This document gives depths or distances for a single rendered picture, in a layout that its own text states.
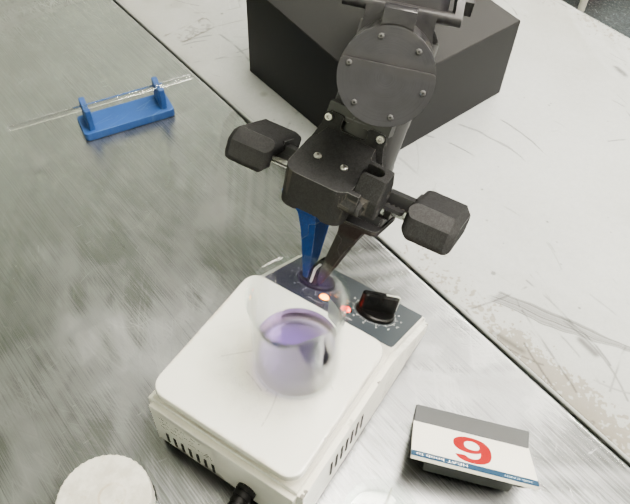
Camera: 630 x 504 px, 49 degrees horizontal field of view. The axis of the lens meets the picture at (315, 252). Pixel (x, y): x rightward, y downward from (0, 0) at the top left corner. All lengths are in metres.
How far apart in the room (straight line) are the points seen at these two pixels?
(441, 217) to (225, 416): 0.20
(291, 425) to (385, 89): 0.22
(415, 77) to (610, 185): 0.41
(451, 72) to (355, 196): 0.33
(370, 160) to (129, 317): 0.27
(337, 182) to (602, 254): 0.34
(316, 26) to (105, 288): 0.33
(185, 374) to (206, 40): 0.52
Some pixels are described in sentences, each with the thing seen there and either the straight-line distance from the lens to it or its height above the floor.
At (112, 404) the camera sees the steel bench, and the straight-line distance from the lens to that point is 0.59.
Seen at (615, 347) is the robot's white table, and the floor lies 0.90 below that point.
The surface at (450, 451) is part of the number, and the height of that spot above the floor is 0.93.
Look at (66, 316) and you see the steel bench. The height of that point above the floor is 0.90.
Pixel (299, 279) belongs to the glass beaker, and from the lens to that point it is 0.45.
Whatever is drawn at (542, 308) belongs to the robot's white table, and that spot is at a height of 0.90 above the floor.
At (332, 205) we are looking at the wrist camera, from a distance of 0.45.
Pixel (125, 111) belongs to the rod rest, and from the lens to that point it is 0.80.
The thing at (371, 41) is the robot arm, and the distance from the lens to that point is 0.41.
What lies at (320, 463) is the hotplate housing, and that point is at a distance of 0.48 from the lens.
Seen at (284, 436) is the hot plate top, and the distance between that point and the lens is 0.46.
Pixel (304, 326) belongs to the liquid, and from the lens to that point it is 0.47.
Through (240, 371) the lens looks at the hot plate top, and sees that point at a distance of 0.48.
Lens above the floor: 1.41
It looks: 52 degrees down
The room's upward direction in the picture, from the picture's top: 3 degrees clockwise
